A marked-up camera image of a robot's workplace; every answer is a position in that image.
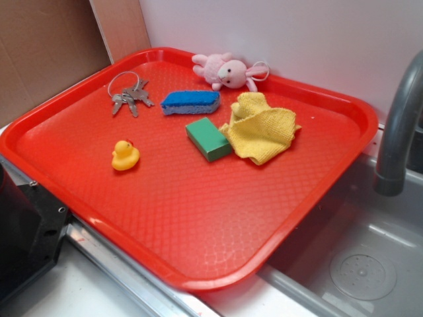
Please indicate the yellow rubber duck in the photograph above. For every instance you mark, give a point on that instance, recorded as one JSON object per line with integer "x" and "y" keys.
{"x": 125, "y": 156}

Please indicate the brown cardboard panel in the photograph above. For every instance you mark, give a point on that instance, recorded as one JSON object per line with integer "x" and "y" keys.
{"x": 49, "y": 46}

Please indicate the yellow cloth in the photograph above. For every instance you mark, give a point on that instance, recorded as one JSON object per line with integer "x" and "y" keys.
{"x": 257, "y": 131}

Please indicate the grey faucet spout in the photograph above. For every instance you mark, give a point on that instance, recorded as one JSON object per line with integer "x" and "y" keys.
{"x": 401, "y": 144}

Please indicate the blue sponge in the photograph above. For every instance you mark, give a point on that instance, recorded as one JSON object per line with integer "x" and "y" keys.
{"x": 191, "y": 102}

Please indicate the green rectangular block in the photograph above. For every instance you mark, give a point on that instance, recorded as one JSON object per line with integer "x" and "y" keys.
{"x": 208, "y": 139}

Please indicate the grey plastic sink basin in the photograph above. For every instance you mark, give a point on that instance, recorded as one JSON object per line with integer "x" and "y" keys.
{"x": 356, "y": 253}

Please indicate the red plastic tray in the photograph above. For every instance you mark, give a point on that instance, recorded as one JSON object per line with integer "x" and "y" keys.
{"x": 195, "y": 224}

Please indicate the silver keys on ring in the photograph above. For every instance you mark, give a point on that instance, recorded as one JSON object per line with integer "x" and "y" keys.
{"x": 131, "y": 95}

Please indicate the pink plush bunny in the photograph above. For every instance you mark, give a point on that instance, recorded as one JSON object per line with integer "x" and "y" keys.
{"x": 222, "y": 70}

